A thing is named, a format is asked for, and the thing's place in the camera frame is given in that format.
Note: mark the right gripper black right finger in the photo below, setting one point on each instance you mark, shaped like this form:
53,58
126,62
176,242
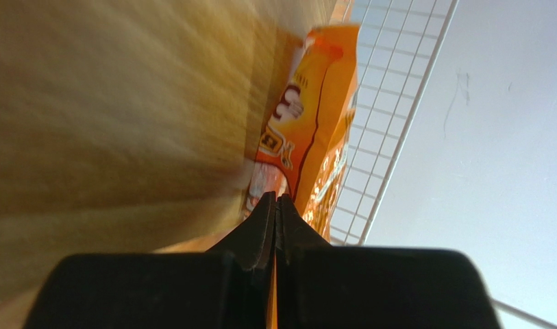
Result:
323,286

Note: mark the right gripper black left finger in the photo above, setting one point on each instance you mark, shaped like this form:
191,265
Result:
226,286

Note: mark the orange razor bag vertical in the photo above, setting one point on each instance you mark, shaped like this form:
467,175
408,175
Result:
302,151

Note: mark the white wire wooden shelf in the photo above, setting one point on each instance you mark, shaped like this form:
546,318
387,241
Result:
131,126

